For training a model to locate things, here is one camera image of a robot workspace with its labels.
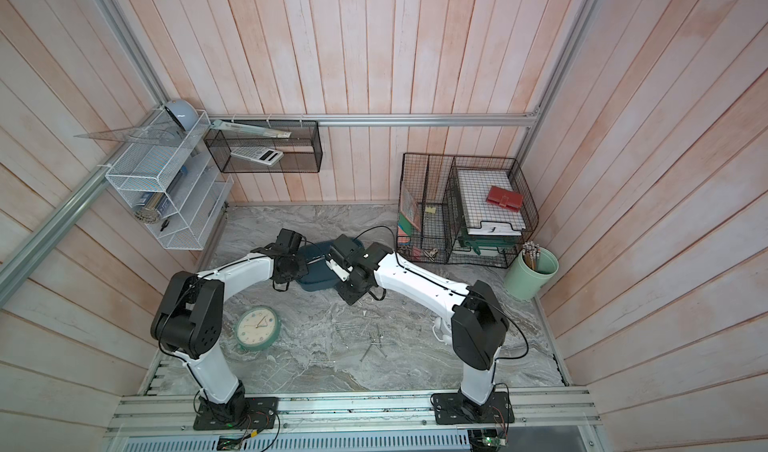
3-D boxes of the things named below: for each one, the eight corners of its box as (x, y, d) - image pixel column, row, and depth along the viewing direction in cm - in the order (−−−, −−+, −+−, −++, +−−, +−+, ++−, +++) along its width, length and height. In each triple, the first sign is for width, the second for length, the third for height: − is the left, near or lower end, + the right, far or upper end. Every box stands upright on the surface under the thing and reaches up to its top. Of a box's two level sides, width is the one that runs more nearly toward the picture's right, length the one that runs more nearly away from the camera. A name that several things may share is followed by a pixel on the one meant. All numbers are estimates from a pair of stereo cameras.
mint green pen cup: (507, 301, 95) (528, 273, 81) (499, 275, 101) (518, 245, 88) (543, 301, 95) (571, 273, 81) (533, 275, 101) (557, 246, 88)
